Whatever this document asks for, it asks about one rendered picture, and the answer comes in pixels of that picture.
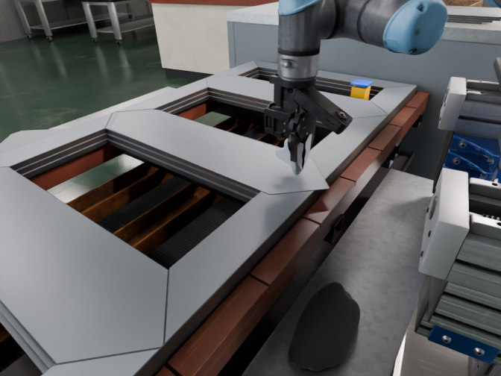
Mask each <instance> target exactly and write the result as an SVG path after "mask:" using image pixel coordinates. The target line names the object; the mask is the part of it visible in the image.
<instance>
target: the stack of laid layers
mask: <svg viewBox="0 0 501 376"><path fill-rule="evenodd" d="M276 73H277V70H274V69H266V68H261V67H257V68H255V69H252V70H250V71H248V72H245V73H242V74H240V75H239V76H242V77H247V78H254V79H257V78H266V79H269V76H270V75H276ZM350 83H351V82H346V81H337V80H333V79H328V78H319V77H316V84H315V86H313V87H314V88H319V89H323V90H331V91H335V92H340V93H347V94H350V93H351V87H352V86H353V85H350ZM416 89H417V87H415V88H414V89H413V90H412V91H411V92H410V93H409V94H408V95H407V96H406V97H405V98H404V99H403V100H402V101H401V102H400V103H399V104H398V105H397V107H396V108H395V109H394V110H393V111H392V112H391V113H390V114H389V115H388V116H387V117H386V118H385V119H384V120H383V121H382V122H381V123H380V124H379V125H378V126H377V127H376V128H375V129H374V130H373V131H372V132H371V133H370V134H369V135H368V136H367V137H366V138H365V140H364V141H363V142H362V143H361V144H360V145H359V146H358V147H357V148H356V149H355V150H354V151H353V152H352V153H351V154H350V155H349V156H348V157H347V158H346V159H345V160H344V161H343V162H342V163H341V164H340V165H339V166H338V167H337V168H336V169H335V170H334V171H333V173H332V174H331V175H330V176H329V177H328V178H327V179H326V182H327V184H328V185H329V187H330V186H331V185H332V184H333V183H334V182H335V181H336V180H337V179H338V177H340V175H341V174H342V173H343V172H344V171H345V170H346V169H347V168H348V166H349V165H350V164H351V163H352V162H353V161H354V160H355V159H356V158H357V157H358V156H359V155H360V154H361V153H362V152H363V151H364V150H365V149H366V148H367V147H368V145H369V144H370V143H371V142H372V141H373V140H374V139H375V138H376V137H377V135H378V134H379V133H380V132H381V131H382V130H383V129H384V128H385V127H386V126H387V125H388V123H389V122H390V121H391V120H392V119H393V118H394V117H395V116H396V115H397V114H398V113H399V112H400V111H401V110H402V109H403V108H404V107H405V106H406V104H407V103H408V102H409V101H410V100H411V99H412V98H413V97H414V96H415V92H416ZM209 99H210V100H213V101H219V102H222V103H225V104H231V105H234V106H237V107H243V108H247V109H250V110H255V111H259V112H262V113H264V112H265V108H266V107H268V106H269V104H270V103H271V102H272V101H266V100H262V99H259V98H253V97H250V96H246V95H239V94H236V93H230V92H226V91H223V90H217V89H213V88H209V87H207V88H205V89H203V90H200V91H197V92H196V93H193V94H190V95H187V96H185V97H182V98H179V99H178V100H175V101H172V102H170V103H168V104H164V105H163V106H160V107H157V108H155V109H148V110H161V111H164V112H167V113H170V114H173V115H174V114H176V113H179V112H181V111H184V110H186V109H188V108H190V107H193V106H195V105H197V104H200V103H202V102H204V101H207V100H209ZM133 111H143V110H130V111H120V112H113V113H112V115H111V117H110V119H109V121H108V123H107V125H106V127H105V129H103V130H100V131H97V132H95V133H93V134H90V135H88V136H86V137H83V138H80V139H79V140H75V141H73V142H70V143H68V144H65V145H62V146H61V147H58V148H55V149H53V150H50V151H47V152H46V153H43V154H40V155H38V156H36V157H32V158H31V159H28V160H25V161H23V162H21V163H17V164H16V165H13V166H9V167H10V168H11V169H13V170H14V171H16V172H18V173H19V174H21V175H22V176H24V177H25V178H27V179H29V178H31V177H33V176H35V175H38V174H40V173H42V172H44V171H47V170H49V169H52V168H54V167H55V166H59V165H60V164H62V163H65V162H67V161H69V160H72V159H74V158H76V157H79V156H81V155H83V154H86V153H88V152H90V151H92V150H95V149H97V148H100V147H102V146H103V145H106V144H110V145H113V146H115V147H117V148H120V149H121V150H124V151H126V152H129V153H131V154H134V155H136V156H138V157H141V158H143V159H145V160H148V161H150V162H152V163H155V164H157V165H159V166H162V167H164V168H166V169H169V170H171V171H173V172H176V173H178V174H180V175H183V176H185V177H188V178H190V179H192V180H194V181H197V182H199V183H201V184H204V185H207V186H208V187H212V188H213V189H216V190H218V191H220V192H223V193H225V194H228V195H231V196H233V197H234V198H237V199H239V200H242V201H244V202H247V203H248V202H249V201H250V200H251V199H252V198H253V197H254V196H256V195H257V194H258V193H259V192H261V191H259V190H257V189H254V188H252V187H249V186H247V185H244V184H241V183H239V182H238V181H235V180H232V179H230V178H227V177H224V176H223V175H220V174H217V173H215V172H212V171H210V170H208V169H205V168H203V167H200V166H197V165H195V164H194V163H190V162H188V161H186V160H183V159H181V158H179V157H175V156H174V155H171V154H169V153H166V152H164V151H161V150H159V149H157V148H154V147H152V146H149V145H146V144H144V143H143V142H140V141H137V140H134V139H132V138H130V137H127V136H125V135H123V134H120V133H117V132H115V131H112V130H110V126H111V125H112V123H113V121H114V119H115V117H116V115H117V113H122V112H133ZM326 191H327V189H321V190H315V191H314V192H313V193H312V194H311V195H310V196H309V197H308V198H307V199H306V200H305V201H304V202H303V203H302V205H300V206H299V208H297V209H296V211H294V212H293V214H291V215H290V217H288V218H287V220H285V221H284V223H282V224H281V226H279V227H278V229H276V230H275V232H274V233H273V234H272V235H271V236H270V237H269V238H268V239H267V240H266V241H265V242H264V243H263V244H262V245H261V246H260V247H259V248H258V249H257V250H256V251H255V252H254V253H253V254H252V255H251V256H250V257H249V258H248V259H247V260H246V261H245V262H244V264H243V265H242V266H241V267H240V268H239V269H238V270H237V271H236V272H235V273H234V274H233V275H232V276H231V277H230V278H229V279H228V280H227V281H226V282H225V283H224V284H223V285H222V286H221V287H220V288H219V289H218V290H217V291H216V292H215V293H214V294H213V296H212V297H211V298H210V299H209V300H208V301H207V302H206V303H205V304H204V305H203V306H202V307H201V308H200V309H199V310H198V311H197V312H196V313H195V314H194V315H193V316H192V317H191V318H190V319H189V320H188V321H187V322H186V323H185V324H184V325H183V326H182V328H181V329H180V330H179V331H178V332H177V333H176V334H175V335H174V336H173V337H172V338H171V339H170V340H169V341H168V342H167V343H166V344H165V345H164V346H163V347H162V348H160V350H159V351H158V352H157V353H156V354H155V355H154V356H153V357H152V358H151V359H150V360H149V361H148V362H147V363H146V364H145V365H144V366H143V367H142V368H141V369H140V370H139V371H138V372H137V373H136V374H135V375H134V376H155V375H156V374H157V372H158V371H159V370H160V369H161V368H162V367H163V366H166V365H167V364H168V363H167V362H168V361H169V360H170V359H171V358H172V357H173V356H174V355H175V354H176V353H177V351H178V350H179V349H180V348H181V347H182V346H183V345H184V344H185V343H186V341H187V340H188V339H189V338H190V337H191V336H192V335H193V334H194V333H195V331H196V330H197V329H198V328H199V327H200V326H201V325H202V324H203V323H204V322H205V321H206V320H207V319H208V318H209V317H210V316H211V315H212V314H213V313H214V312H215V310H216V309H217V308H218V307H219V306H220V305H221V304H222V303H223V302H224V300H225V299H226V298H227V297H228V296H229V295H230V294H231V293H232V292H233V291H234V289H235V288H236V287H237V286H238V285H239V284H240V283H241V282H242V281H243V280H244V279H245V278H246V277H247V276H249V275H250V273H251V272H252V271H253V269H254V268H255V267H256V266H257V265H258V264H259V263H260V262H261V261H262V259H263V258H264V257H265V256H266V255H267V254H268V253H269V252H270V251H271V250H272V248H273V247H274V246H275V245H276V244H277V243H278V242H279V241H280V240H281V239H282V238H283V237H284V236H285V235H286V234H287V233H288V232H289V231H290V230H291V228H292V227H293V226H294V225H295V224H296V223H297V222H298V221H299V220H300V218H301V217H302V218H303V215H304V214H305V213H306V212H307V211H308V210H309V209H310V207H311V206H312V205H313V204H314V203H315V202H316V201H317V200H318V199H319V198H320V197H321V196H322V195H323V194H324V193H325V192H326ZM0 322H1V324H2V325H3V326H4V327H5V329H6V330H7V331H8V332H9V334H10V335H11V336H12V337H13V338H14V339H15V340H16V342H17V343H18V344H19V346H20V347H21V348H22V349H23V351H24V352H25V353H26V354H27V355H28V356H29V357H30V358H31V360H32V361H33V362H34V364H35V365H36V366H37V367H38V369H39V370H40V371H41V372H42V373H44V372H45V371H46V370H48V369H49V368H50V367H51V366H53V365H56V363H55V362H54V361H53V360H52V359H51V358H50V356H48V355H47V353H45V352H44V350H43V349H42V348H41V347H40V346H39V344H38V343H37V342H36V341H35V340H34V339H33V337H32V336H31V335H30V334H29V333H28V332H27V331H26V329H24V328H23V326H22V325H21V324H20V323H19V322H18V321H17V320H16V318H15V317H14V316H13V315H12V314H11V313H10V311H9V310H8V309H7V308H6V307H5V306H4V305H3V303H1V302H0Z"/></svg>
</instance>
